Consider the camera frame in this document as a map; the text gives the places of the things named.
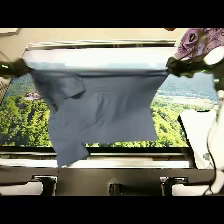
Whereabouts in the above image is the blue-grey polo shirt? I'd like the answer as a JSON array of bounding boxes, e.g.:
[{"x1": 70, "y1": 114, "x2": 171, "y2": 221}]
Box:
[{"x1": 29, "y1": 64, "x2": 170, "y2": 168}]

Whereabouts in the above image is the white garment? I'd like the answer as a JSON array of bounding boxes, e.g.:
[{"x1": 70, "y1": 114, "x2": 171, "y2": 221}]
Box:
[{"x1": 179, "y1": 109, "x2": 218, "y2": 170}]

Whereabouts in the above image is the purple patterned garment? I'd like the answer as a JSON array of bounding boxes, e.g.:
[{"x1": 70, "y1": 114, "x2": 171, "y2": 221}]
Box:
[{"x1": 174, "y1": 27, "x2": 224, "y2": 62}]

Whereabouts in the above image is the black cable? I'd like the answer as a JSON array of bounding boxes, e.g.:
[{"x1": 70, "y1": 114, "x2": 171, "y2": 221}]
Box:
[{"x1": 203, "y1": 123, "x2": 219, "y2": 197}]

